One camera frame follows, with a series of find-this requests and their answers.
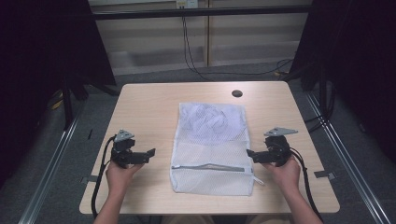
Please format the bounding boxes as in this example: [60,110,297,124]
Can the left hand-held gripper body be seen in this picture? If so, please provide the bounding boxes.
[110,129,138,169]

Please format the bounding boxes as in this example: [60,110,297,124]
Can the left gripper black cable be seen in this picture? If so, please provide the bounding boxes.
[91,135,117,218]

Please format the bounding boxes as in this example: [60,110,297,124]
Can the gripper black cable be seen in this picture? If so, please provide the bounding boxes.
[91,135,117,218]
[289,147,325,223]

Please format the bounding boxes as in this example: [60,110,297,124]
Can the person's right leg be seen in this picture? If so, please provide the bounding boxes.
[247,215,284,224]

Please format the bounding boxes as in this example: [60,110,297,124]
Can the white wall socket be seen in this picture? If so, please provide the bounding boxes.
[176,0,200,9]

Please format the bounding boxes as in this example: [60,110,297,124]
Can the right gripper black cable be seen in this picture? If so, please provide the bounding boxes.
[289,147,325,223]

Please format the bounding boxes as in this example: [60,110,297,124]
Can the black metal stand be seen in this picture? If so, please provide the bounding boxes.
[61,76,75,131]

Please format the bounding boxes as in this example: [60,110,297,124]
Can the person's right hand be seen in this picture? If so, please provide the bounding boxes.
[261,156,302,194]

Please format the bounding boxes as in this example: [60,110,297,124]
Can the black hanging wall cable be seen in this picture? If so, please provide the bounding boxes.
[181,16,294,82]

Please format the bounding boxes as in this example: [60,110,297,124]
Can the black floor cables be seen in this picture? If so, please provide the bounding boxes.
[304,114,332,134]

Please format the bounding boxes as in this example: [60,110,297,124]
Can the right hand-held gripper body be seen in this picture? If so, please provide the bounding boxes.
[263,126,298,167]

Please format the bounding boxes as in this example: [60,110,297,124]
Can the person's leg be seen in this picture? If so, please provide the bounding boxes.
[160,215,216,224]
[247,215,284,224]

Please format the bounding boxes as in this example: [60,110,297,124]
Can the white crumpled cloth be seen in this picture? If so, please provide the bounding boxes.
[180,104,248,142]

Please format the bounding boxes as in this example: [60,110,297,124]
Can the person's left leg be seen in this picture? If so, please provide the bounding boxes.
[160,215,216,224]

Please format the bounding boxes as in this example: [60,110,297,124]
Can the black curtain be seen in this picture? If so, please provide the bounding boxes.
[0,0,117,188]
[288,0,396,164]

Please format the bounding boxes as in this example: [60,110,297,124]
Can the aluminium floor rail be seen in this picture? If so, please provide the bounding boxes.
[18,116,80,224]
[305,92,392,224]

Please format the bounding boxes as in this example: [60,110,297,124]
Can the grey tape piece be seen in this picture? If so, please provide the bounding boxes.
[79,175,100,185]
[313,170,337,181]

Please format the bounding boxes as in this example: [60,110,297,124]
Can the white mesh laundry bag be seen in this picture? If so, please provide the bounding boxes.
[170,102,265,197]

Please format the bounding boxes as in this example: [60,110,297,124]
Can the black horizontal bar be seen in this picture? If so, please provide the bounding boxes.
[92,5,313,21]

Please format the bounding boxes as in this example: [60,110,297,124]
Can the person's left hand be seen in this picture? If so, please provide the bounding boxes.
[106,162,145,195]

